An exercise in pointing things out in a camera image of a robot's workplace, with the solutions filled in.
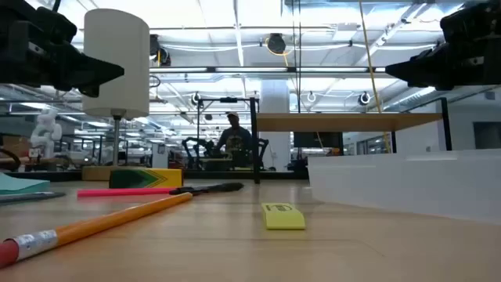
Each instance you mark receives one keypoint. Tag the black table frame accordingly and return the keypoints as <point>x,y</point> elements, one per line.
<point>219,175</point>

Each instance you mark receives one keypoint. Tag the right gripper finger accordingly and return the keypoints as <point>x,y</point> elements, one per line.
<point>428,84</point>
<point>422,64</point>

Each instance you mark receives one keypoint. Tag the black background rig frame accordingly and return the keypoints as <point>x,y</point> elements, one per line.
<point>228,100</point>

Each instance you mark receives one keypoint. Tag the pink pen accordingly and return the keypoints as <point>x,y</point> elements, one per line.
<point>117,192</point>

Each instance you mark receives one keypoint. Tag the yellow eraser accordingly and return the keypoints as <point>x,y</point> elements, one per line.
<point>282,219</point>

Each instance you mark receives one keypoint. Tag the clear pencil case purple lid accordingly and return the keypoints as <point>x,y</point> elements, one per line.
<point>391,188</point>

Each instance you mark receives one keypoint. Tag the wooden shelf riser black legs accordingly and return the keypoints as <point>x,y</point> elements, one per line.
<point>344,122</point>

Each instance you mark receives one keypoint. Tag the yellow green crayon box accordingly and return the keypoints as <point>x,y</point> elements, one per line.
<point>164,178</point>

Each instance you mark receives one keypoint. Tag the white shade table lamp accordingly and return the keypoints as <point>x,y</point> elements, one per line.
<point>115,62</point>

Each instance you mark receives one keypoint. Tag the blue sticky note pad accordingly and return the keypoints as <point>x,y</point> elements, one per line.
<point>19,186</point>

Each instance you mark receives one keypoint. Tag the black marker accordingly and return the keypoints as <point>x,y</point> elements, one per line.
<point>219,187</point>

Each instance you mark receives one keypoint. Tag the yellow pencil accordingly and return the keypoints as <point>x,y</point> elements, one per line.
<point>98,223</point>

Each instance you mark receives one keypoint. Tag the brown cardboard box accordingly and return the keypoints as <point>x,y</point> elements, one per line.
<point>17,145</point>

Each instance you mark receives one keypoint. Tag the person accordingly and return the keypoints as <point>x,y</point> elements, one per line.
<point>235,141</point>

